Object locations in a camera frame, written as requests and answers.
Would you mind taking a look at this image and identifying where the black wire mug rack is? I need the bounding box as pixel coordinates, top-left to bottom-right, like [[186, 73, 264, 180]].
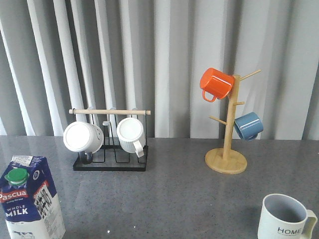
[[69, 108, 151, 171]]

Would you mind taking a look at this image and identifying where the white smiley mug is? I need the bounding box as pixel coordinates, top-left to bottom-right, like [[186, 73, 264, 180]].
[[63, 121, 104, 164]]

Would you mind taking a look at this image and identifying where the white ribbed mug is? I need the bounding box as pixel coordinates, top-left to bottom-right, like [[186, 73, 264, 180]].
[[117, 118, 146, 158]]

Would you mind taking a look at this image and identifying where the grey pleated curtain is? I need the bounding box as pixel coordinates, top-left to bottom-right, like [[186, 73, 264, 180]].
[[0, 0, 319, 140]]

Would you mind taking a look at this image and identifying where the orange enamel mug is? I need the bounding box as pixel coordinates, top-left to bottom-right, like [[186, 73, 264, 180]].
[[200, 68, 235, 102]]

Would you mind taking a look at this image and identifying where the blue enamel mug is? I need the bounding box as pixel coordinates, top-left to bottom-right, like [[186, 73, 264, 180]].
[[234, 112, 264, 141]]

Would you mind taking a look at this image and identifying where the wooden mug tree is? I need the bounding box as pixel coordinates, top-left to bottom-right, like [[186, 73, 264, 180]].
[[205, 69, 261, 174]]

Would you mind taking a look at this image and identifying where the white HOME mug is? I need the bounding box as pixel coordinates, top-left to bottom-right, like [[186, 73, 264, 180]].
[[257, 194, 318, 239]]

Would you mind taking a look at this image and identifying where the blue white milk carton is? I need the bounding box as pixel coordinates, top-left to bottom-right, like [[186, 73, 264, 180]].
[[0, 155, 65, 239]]

